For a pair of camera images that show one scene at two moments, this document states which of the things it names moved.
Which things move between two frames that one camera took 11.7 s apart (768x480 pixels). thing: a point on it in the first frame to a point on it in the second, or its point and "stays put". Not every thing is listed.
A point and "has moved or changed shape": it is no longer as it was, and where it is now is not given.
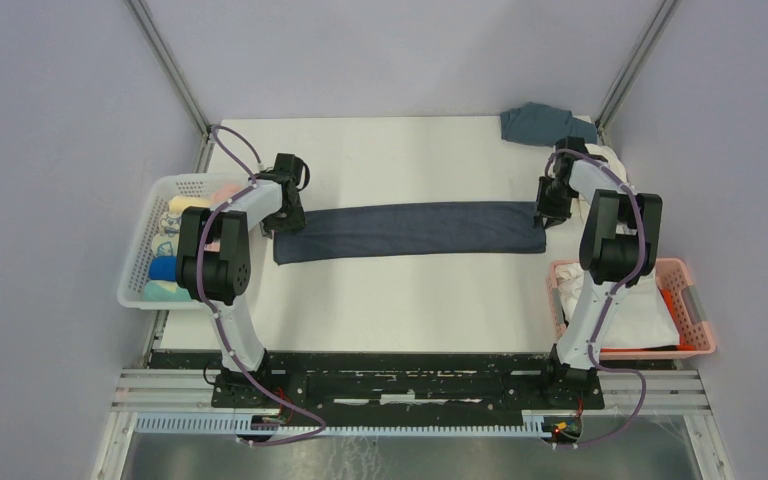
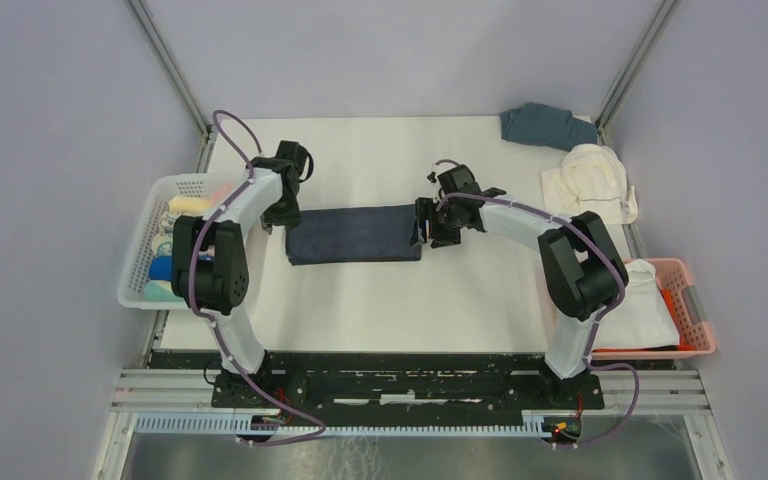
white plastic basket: [202, 185] stays put
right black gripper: [544, 210] to [425, 210]
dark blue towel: [448, 228] has moved or changed shape
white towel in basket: [641, 319] stays put
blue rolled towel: [163, 268] stays put
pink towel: [222, 194] stays put
